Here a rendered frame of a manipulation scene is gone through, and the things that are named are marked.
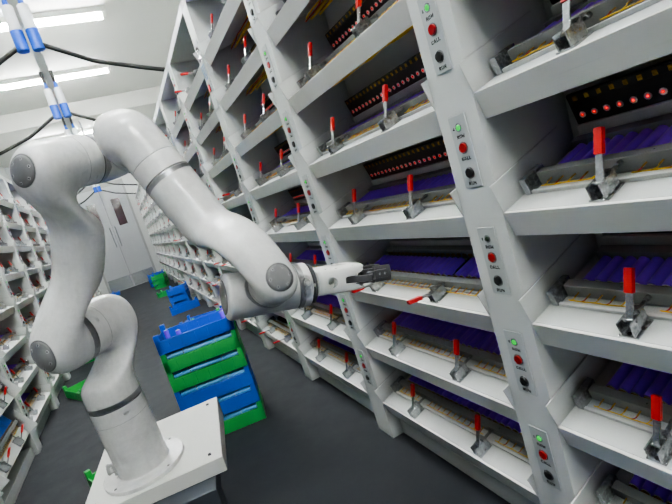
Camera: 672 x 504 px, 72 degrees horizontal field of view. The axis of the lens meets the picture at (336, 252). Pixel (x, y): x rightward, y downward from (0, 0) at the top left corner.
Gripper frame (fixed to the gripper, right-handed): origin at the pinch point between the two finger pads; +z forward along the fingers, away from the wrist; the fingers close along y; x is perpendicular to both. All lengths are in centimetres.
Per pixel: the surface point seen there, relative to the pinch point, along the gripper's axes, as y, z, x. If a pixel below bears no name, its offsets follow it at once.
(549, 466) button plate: -22.3, 19.1, 38.0
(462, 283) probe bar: -5.8, 17.2, 4.5
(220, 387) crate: 105, -16, 48
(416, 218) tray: -1.4, 10.3, -10.2
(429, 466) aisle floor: 24, 25, 60
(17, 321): 257, -104, 25
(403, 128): -6.6, 5.6, -27.8
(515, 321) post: -23.1, 13.1, 9.6
